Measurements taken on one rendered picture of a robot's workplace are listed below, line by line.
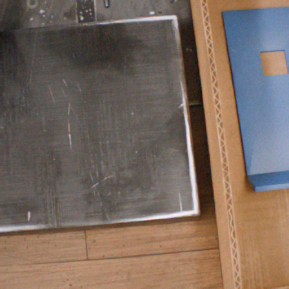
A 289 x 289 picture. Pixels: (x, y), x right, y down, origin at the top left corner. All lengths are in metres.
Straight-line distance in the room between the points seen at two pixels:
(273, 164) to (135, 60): 0.13
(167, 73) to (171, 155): 0.06
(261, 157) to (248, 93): 0.05
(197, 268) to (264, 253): 0.05
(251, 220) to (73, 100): 0.16
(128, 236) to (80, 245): 0.04
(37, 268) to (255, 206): 0.17
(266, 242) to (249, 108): 0.10
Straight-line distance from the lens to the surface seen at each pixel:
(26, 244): 0.60
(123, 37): 0.62
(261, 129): 0.61
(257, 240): 0.60
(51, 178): 0.59
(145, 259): 0.60
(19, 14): 0.66
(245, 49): 0.63
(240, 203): 0.60
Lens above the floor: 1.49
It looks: 75 degrees down
